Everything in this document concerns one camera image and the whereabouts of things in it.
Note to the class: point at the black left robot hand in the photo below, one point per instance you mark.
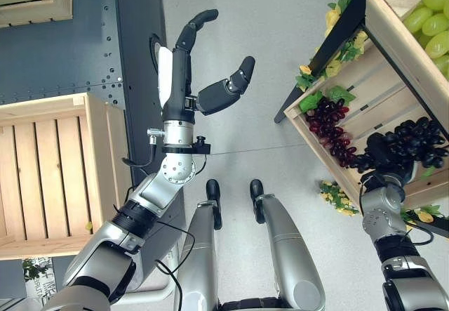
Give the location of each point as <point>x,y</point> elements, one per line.
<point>180,79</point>

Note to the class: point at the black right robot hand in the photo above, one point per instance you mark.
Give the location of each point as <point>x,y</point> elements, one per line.
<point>379,149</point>

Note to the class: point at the black grape bunch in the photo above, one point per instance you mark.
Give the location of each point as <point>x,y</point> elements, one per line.
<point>417,135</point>

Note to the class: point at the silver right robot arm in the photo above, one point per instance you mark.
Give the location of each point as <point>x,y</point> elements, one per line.
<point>384,209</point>

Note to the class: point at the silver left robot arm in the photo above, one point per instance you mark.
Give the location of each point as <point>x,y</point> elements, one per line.
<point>105,255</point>

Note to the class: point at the red grape bunch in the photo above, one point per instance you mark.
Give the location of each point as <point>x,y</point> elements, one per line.
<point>329,128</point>

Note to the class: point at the wooden crate with dark grapes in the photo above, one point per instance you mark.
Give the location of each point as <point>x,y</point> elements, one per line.
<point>372,90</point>

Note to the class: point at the short yellow flower garland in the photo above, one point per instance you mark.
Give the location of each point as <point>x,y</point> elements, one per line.
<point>336,197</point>

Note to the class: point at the green grape leaves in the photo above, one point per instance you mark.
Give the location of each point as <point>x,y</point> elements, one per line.
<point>338,94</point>

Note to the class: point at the yellow flower with green leaves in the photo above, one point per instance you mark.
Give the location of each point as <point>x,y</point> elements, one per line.
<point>424,215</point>

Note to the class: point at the dark grey metal table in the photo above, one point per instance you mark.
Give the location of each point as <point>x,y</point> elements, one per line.
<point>52,61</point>

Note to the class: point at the wooden crate with green grapes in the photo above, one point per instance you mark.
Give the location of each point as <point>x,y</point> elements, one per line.
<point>389,19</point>

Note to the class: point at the silver right robot leg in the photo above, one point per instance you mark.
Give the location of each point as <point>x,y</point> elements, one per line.
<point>291,248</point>

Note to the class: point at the silver robot leg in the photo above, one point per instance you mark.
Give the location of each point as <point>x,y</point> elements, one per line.
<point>291,248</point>
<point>200,255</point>

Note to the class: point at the green grape bunch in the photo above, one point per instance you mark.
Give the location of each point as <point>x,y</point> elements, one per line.
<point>433,23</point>

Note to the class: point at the long yellow flower garland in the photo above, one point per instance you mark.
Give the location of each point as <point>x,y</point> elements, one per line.
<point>333,16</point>

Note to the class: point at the wooden crate with pink fruit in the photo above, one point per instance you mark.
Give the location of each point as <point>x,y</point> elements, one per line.
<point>42,9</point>

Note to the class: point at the empty slatted wooden crate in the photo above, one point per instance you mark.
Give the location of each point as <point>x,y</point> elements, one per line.
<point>45,170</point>

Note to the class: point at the silver left robot leg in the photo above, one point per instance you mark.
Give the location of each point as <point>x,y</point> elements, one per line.
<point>200,255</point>

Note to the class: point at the black robot waist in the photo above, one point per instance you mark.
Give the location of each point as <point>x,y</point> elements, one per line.
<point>249,304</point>

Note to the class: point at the printed leaf pattern paper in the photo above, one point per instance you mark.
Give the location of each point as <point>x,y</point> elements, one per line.
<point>38,279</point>

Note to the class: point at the black metal shelf frame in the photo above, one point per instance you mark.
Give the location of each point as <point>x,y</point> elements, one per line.
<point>345,26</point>

